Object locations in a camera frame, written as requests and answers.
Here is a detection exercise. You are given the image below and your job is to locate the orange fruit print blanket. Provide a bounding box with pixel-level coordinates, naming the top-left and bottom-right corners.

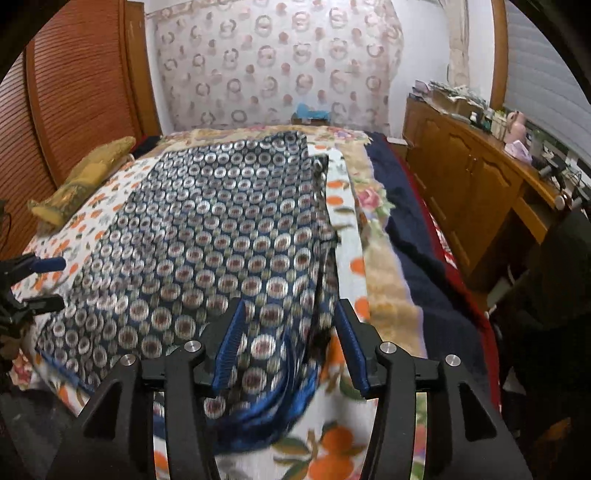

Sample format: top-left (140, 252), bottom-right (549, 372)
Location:
top-left (11, 134), bottom-right (428, 480)

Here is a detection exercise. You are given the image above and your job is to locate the dark chair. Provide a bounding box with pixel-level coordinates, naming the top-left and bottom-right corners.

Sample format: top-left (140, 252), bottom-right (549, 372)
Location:
top-left (488, 198), bottom-right (591, 480)

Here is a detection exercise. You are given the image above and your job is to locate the beige lace curtain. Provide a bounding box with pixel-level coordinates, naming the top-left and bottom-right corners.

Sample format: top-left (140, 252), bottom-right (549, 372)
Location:
top-left (445, 0), bottom-right (472, 92)

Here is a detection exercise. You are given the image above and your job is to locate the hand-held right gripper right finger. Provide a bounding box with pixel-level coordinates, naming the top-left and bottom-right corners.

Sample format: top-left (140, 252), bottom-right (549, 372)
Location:
top-left (333, 298), bottom-right (534, 480)

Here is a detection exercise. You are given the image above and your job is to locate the circle-patterned blue-trimmed garment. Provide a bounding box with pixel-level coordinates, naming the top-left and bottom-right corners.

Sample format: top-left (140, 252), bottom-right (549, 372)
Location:
top-left (34, 131), bottom-right (343, 455)

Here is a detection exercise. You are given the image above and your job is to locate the blue bag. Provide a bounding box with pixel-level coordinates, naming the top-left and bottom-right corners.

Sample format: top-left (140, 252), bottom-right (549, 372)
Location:
top-left (292, 103), bottom-right (332, 126)

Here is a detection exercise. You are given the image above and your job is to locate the white window blind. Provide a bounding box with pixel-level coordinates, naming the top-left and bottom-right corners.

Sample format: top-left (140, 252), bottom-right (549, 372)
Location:
top-left (505, 0), bottom-right (591, 155)

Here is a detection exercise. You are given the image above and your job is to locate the yellow-green pillow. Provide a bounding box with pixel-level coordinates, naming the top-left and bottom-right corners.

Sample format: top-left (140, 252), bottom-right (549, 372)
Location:
top-left (27, 136), bottom-right (137, 228)

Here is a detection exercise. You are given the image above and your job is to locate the dark cloth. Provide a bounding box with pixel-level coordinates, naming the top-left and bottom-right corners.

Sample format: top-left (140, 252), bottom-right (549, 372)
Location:
top-left (129, 134), bottom-right (163, 161)

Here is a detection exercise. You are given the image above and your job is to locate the pink jug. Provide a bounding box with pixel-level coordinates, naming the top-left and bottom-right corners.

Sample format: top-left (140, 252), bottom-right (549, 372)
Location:
top-left (503, 111), bottom-right (528, 145)

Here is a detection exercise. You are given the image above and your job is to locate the wooden cabinet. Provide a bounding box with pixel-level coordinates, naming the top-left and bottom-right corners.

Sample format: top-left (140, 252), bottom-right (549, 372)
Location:
top-left (402, 95), bottom-right (579, 296)

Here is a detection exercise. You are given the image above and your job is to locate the navy blue blanket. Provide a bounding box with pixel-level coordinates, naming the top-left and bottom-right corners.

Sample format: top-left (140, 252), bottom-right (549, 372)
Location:
top-left (367, 131), bottom-right (490, 402)

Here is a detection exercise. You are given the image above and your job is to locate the wooden window frame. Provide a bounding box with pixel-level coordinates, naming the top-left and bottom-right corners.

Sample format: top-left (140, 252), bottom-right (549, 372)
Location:
top-left (489, 0), bottom-right (509, 112)

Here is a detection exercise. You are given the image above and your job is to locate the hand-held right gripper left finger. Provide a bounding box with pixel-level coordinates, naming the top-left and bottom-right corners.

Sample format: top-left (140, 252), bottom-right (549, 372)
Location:
top-left (46, 298), bottom-right (247, 480)

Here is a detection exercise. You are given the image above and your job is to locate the red blanket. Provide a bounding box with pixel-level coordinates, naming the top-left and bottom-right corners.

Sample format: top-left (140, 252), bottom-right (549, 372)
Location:
top-left (392, 148), bottom-right (502, 412)

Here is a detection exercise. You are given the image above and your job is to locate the pile of assorted small items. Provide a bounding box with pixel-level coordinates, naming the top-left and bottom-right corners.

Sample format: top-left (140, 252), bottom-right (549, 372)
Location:
top-left (412, 80), bottom-right (591, 206)

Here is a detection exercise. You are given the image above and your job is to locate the circle print curtain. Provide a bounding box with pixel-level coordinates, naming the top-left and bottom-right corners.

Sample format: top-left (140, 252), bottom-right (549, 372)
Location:
top-left (154, 0), bottom-right (406, 133)

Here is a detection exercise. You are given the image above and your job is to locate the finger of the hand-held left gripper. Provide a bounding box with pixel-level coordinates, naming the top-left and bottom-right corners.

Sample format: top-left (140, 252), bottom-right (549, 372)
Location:
top-left (0, 255), bottom-right (68, 289)
top-left (0, 294), bottom-right (65, 326)

